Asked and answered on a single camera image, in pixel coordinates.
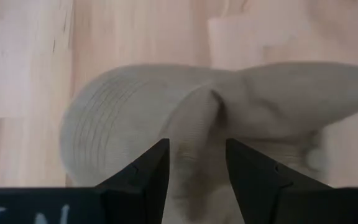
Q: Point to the tan baseball cap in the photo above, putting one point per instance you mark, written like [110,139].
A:
[154,102]

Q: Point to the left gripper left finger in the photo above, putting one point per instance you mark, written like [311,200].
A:
[145,180]

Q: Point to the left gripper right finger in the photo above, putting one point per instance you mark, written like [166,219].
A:
[253,180]

